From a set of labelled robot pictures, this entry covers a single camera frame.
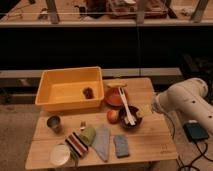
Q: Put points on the black box on floor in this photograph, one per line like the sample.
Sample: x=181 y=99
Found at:
x=195 y=132

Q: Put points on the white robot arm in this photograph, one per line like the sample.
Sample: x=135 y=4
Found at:
x=188 y=97

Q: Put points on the dark brown bowl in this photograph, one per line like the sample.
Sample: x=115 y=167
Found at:
x=136 y=114

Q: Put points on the blue sponge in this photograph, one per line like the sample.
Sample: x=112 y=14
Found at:
x=121 y=146

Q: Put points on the white round lid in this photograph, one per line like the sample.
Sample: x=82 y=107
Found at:
x=60 y=155

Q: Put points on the yellow plastic bin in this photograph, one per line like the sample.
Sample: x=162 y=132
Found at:
x=62 y=89

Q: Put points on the striped cloth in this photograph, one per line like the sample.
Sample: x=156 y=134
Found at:
x=77 y=145

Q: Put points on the white plastic spatula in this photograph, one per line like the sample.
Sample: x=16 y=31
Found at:
x=124 y=100

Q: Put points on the green cup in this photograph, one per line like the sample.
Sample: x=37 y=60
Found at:
x=88 y=135

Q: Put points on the red orange apple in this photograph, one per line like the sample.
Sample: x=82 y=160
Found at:
x=112 y=116

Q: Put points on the small metal cup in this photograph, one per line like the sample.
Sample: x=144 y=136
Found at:
x=54 y=123

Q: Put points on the orange red plate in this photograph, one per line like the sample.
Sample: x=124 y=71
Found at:
x=112 y=97

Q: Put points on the grey blue cloth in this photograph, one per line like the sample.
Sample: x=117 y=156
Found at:
x=101 y=142

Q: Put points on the small brown object in bin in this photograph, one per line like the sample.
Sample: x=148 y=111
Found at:
x=88 y=93

